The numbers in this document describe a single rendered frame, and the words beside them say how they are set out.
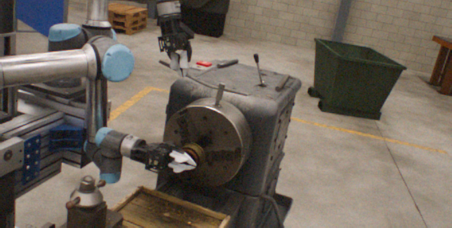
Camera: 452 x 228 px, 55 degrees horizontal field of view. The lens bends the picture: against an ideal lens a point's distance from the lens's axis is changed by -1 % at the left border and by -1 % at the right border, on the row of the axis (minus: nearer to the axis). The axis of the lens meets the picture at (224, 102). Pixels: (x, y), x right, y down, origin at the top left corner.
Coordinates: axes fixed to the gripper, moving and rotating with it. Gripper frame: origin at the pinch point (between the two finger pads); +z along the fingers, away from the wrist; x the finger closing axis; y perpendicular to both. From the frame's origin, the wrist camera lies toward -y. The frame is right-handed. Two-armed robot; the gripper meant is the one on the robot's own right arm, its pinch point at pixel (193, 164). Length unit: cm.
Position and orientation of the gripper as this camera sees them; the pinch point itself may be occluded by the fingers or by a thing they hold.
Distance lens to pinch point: 145.5
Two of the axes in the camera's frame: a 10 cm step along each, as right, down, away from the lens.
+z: 9.2, 2.6, -2.9
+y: -3.5, 2.4, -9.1
